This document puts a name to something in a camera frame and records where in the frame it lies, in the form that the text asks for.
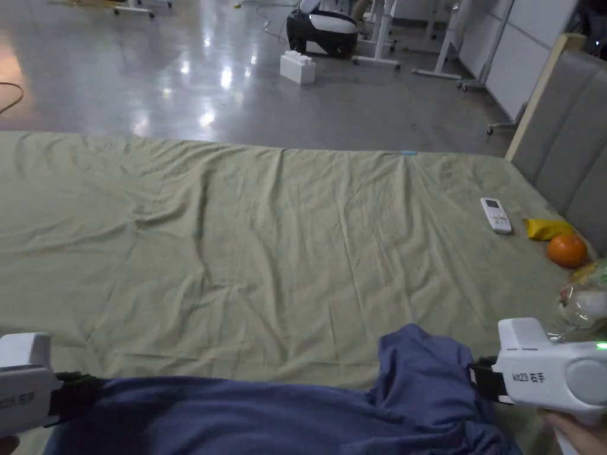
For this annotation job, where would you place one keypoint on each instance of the dark blue shirt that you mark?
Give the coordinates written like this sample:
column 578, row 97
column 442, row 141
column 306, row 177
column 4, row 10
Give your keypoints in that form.
column 237, row 417

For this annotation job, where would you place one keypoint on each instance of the orange fruit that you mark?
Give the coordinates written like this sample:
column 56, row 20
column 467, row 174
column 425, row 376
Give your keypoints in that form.
column 566, row 251

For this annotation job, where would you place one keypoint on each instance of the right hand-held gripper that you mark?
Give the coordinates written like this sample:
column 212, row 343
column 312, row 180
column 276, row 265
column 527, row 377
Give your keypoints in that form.
column 559, row 374

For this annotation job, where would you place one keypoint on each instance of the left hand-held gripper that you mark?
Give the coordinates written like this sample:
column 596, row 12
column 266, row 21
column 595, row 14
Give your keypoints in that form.
column 23, row 384

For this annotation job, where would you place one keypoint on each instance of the grey padded headboard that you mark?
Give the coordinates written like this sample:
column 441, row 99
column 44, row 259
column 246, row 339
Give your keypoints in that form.
column 569, row 142

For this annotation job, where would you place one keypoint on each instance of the white remote control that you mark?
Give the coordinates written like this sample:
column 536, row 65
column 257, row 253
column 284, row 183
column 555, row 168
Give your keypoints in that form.
column 495, row 215

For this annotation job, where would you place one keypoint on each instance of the small blue tag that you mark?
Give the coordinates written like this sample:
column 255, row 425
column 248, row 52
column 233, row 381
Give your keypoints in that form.
column 408, row 153

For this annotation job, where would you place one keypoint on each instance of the yellow snack packet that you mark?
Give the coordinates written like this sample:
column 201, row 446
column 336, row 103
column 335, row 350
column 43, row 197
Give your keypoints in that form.
column 545, row 228

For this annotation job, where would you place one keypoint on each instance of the clear plastic bag with food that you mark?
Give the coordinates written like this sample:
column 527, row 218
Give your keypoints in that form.
column 585, row 303

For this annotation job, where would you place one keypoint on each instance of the person's right hand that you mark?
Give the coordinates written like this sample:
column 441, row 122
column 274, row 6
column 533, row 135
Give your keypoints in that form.
column 581, row 433

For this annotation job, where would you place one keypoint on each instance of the white foam block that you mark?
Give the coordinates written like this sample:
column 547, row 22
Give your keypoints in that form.
column 297, row 68

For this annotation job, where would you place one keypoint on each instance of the bed with pale green sheet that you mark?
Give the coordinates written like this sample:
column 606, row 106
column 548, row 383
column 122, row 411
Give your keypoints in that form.
column 284, row 227

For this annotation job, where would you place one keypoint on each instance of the white desk on wheels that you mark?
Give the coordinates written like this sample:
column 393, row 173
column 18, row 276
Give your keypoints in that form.
column 379, row 33
column 443, row 42

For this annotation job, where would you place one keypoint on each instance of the black and white robot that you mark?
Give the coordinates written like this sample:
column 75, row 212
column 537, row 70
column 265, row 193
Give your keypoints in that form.
column 327, row 28

